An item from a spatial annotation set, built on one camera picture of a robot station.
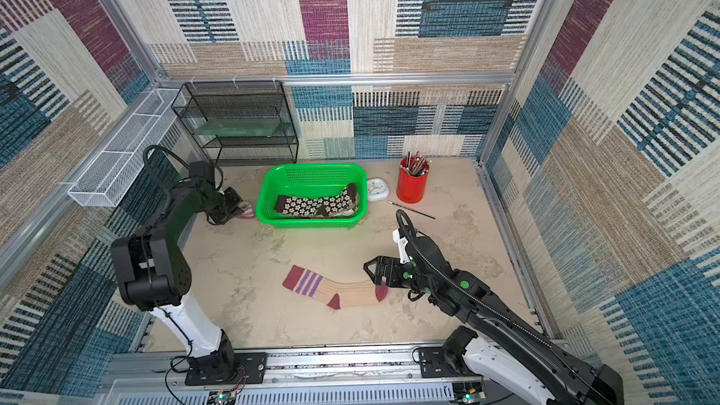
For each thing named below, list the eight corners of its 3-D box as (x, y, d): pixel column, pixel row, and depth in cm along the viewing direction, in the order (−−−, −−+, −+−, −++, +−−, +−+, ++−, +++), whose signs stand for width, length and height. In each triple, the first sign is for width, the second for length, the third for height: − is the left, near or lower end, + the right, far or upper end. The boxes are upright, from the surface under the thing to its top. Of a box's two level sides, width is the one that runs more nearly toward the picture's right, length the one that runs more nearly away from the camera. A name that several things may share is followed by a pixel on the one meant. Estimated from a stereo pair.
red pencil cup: (397, 203, 107) (401, 178, 96) (395, 182, 114) (398, 157, 103) (425, 202, 107) (432, 178, 96) (422, 182, 113) (427, 156, 103)
